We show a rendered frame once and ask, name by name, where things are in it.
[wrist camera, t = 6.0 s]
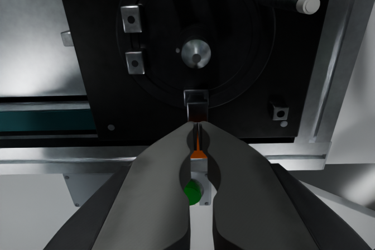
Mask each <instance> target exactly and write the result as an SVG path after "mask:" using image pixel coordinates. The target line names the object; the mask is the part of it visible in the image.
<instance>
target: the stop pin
mask: <svg viewBox="0 0 375 250"><path fill-rule="evenodd" d="M60 34H61V38H62V41H63V44H64V46H65V47H70V46H74V44H73V40H72V37H71V33H70V30H67V31H64V32H61V33H60Z"/></svg>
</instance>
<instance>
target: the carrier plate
mask: <svg viewBox="0 0 375 250"><path fill-rule="evenodd" d="M119 1H120V0H62V3H63V6H64V10H65V14H66V18H67V21H68V25H69V29H70V33H71V37H72V40H73V44H74V48H75V52H76V57H77V59H78V63H79V67H80V71H81V75H82V78H83V82H84V86H85V90H86V94H87V97H88V101H89V105H90V110H91V112H92V116H93V121H94V124H95V129H96V132H97V135H98V140H99V141H125V140H160V139H161V138H163V137H165V136H166V135H168V134H169V133H171V132H172V131H174V130H176V129H177V128H179V127H181V126H182V125H183V124H185V123H187V122H188V116H187V109H181V108H176V107H172V106H170V105H167V104H164V103H162V102H160V101H158V100H157V99H155V98H153V97H151V96H150V95H149V94H147V93H146V92H145V91H144V90H143V89H142V88H141V87H140V86H139V85H138V84H137V83H136V82H135V81H134V80H133V78H132V77H131V76H130V74H129V73H128V71H127V69H126V67H125V65H124V63H123V61H122V58H121V56H120V53H119V50H118V45H117V38H116V16H117V9H118V5H119ZM328 3H329V0H320V6H319V9H318V10H317V11H316V12H315V13H313V14H310V15H309V14H305V13H300V12H294V11H288V10H285V9H279V8H274V9H275V16H276V34H275V41H274V45H273V49H272V52H271V56H270V58H269V60H268V63H267V65H266V67H265V68H264V70H263V72H262V73H261V75H260V76H259V77H258V79H257V80H256V81H255V82H254V83H253V84H252V85H251V86H250V87H249V88H248V89H247V90H246V91H245V92H244V93H242V94H241V95H240V96H238V97H236V98H235V99H233V100H231V101H230V102H227V103H225V104H223V105H220V106H217V107H213V108H208V122H209V123H211V124H213V125H215V126H217V127H218V128H220V129H222V130H224V131H226V132H228V133H229V134H231V135H233V136H234V137H237V138H272V137H297V136H298V134H299V129H300V124H301V120H302V115H303V112H304V107H305V102H306V98H307V93H308V90H309V85H310V80H311V76H312V73H313V68H314V64H315V59H316V54H317V51H318V46H319V42H320V37H321V32H322V29H323V24H324V20H325V15H326V10H327V7H328ZM272 104H287V105H288V107H289V112H288V115H287V120H272V118H271V117H270V112H271V105H272Z"/></svg>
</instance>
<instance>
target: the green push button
mask: <svg viewBox="0 0 375 250"><path fill-rule="evenodd" d="M184 193H185V194H186V196H187V197H188V199H189V205H190V206H191V205H194V204H196V203H198V202H199V201H200V199H201V188H200V186H199V185H198V184H196V183H194V182H192V181H189V182H188V184H187V185H186V187H185V188H184Z"/></svg>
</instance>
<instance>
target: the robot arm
mask: <svg viewBox="0 0 375 250"><path fill-rule="evenodd" d="M197 134H198V139H199V150H200V151H203V153H204V154H205V155H206V156H207V158H208V180H209V181H210V182H211V183H212V184H213V186H214V187H215V189H216V191H217V193H216V195H215V197H214V199H213V228H212V232H213V242H214V250H372V249H371V247H370V246H369V245H368V244H367V243H366V242H365V241H364V240H363V239H362V238H361V236H360V235H359V234H358V233H357V232H356V231H355V230H354V229H353V228H352V227H351V226H350V225H349V224H348V223H347V222H346V221H344V220H343V219H342V218H341V217H340V216H339V215H338V214H337V213H336V212H335V211H333V210H332V209H331V208H330V207H328V206H327V205H326V204H325V203H324V202H323V201H322V200H321V199H319V198H318V197H317V196H316V195H315V194H314V193H313V192H311V191H310V190H309V189H308V188H307V187H306V186H305V185H304V184H302V183H301V182H300V181H299V180H298V179H297V178H296V177H294V176H293V175H292V174H291V173H289V172H288V171H287V170H286V169H285V168H284V167H283V166H282V165H280V164H279V163H274V164H272V163H271V162H269V160H268V159H266V158H265V157H264V156H263V155H262V154H261V153H259V152H258V151H257V150H255V149H254V148H253V147H251V146H250V145H248V144H247V143H245V142H243V141H242V140H240V139H239V138H237V137H234V136H233V135H231V134H229V133H228V132H226V131H224V130H222V129H220V128H218V127H217V126H215V125H213V124H211V123H209V122H206V121H201V122H192V121H190V122H187V123H185V124H183V125H182V126H181V127H179V128H177V129H176V130H174V131H172V132H171V133H169V134H168V135H166V136H165V137H163V138H161V139H160V140H158V141H157V142H155V143H154V144H152V145H151V146H149V147H148V148H146V149H145V150H144V151H143V152H142V153H140V154H139V155H138V156H137V157H136V158H135V159H134V160H133V161H132V162H131V163H130V164H129V165H128V166H121V167H120V168H119V169H118V170H117V171H116V172H115V173H114V174H113V175H112V176H111V177H110V178H109V179H108V180H107V181H106V182H105V183H104V184H103V185H102V186H101V187H100V188H99V189H98V190H97V191H96V192H95V193H94V194H93V195H92V196H91V197H90V198H89V199H88V200H87V201H86V202H85V203H84V204H83V205H82V206H81V207H80V208H79V209H78V210H77V211H76V212H75V213H74V214H73V215H72V216H71V217H70V218H69V219H68V220H67V221H66V223H65V224H64V225H63V226H62V227H61V228H60V229H59V230H58V231H57V233H56V234H55V235H54V236H53V237H52V238H51V240H50V241H49V242H48V244H47V245H46V246H45V248H44V249H43V250H190V236H191V229H190V205H189V199H188V197H187V196H186V194H185V193H184V188H185V187H186V185H187V184H188V182H189V181H190V180H191V162H190V156H191V155H192V154H193V153H194V151H197Z"/></svg>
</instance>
